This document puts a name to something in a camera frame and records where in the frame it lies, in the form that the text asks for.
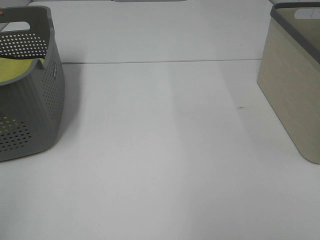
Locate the grey perforated laundry basket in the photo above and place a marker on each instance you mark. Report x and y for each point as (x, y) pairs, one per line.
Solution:
(31, 105)

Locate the beige storage basket grey rim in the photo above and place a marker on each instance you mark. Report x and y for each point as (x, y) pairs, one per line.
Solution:
(289, 73)

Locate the yellow-green cloth in basket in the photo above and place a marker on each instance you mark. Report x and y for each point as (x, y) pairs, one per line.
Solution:
(13, 68)

